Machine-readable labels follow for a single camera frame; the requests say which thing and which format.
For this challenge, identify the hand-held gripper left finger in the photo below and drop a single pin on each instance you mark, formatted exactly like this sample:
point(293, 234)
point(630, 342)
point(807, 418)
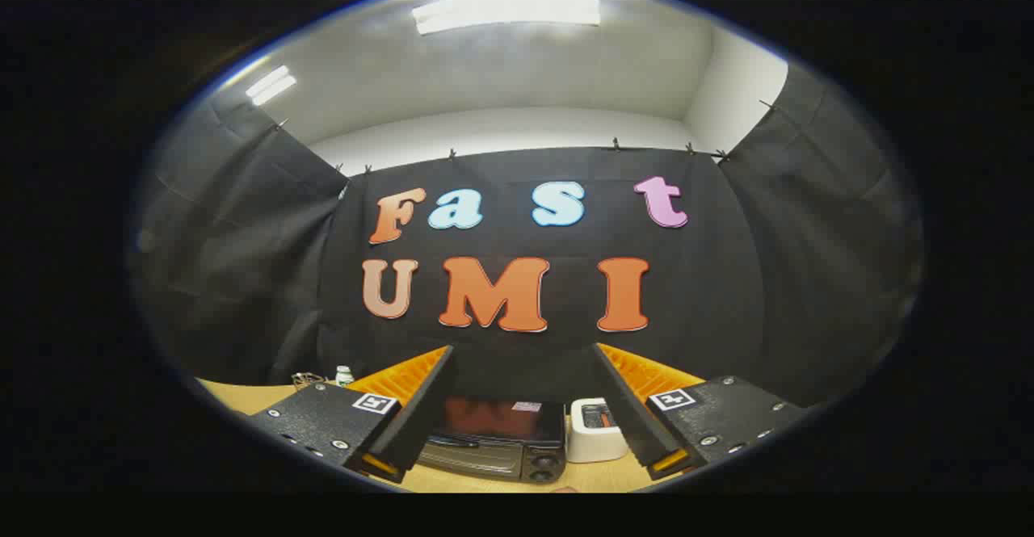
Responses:
point(420, 424)

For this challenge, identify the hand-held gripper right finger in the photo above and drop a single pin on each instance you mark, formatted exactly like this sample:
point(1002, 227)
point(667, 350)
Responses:
point(630, 416)

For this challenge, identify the long ceiling light panel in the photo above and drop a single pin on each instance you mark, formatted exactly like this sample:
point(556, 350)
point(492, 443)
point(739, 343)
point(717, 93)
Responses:
point(505, 14)

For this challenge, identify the white countertop appliance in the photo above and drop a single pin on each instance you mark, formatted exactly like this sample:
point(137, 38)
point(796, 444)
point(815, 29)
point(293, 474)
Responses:
point(594, 444)

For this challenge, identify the small ceiling light panel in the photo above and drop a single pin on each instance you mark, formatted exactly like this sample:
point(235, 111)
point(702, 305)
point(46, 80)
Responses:
point(271, 86)

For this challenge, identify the black toaster oven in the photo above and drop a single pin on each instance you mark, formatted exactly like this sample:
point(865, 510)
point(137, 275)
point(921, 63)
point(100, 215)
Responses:
point(493, 456)

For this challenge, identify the small white green-label bottle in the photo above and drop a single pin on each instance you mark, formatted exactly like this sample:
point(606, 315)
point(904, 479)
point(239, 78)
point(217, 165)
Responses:
point(345, 376)

